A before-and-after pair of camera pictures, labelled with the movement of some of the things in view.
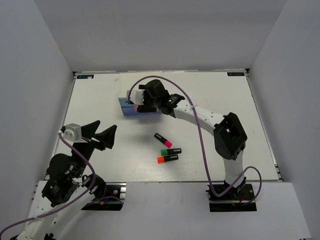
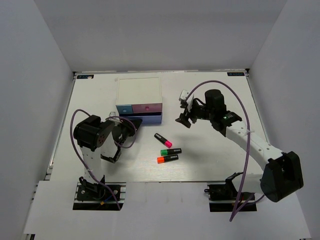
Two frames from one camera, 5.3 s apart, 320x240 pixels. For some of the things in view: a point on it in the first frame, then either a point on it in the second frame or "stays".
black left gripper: (107, 136) -> (128, 126)
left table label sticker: (88, 76) stays
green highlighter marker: (168, 152) stays
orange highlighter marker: (161, 159) stays
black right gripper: (146, 108) -> (185, 122)
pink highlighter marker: (163, 140) stays
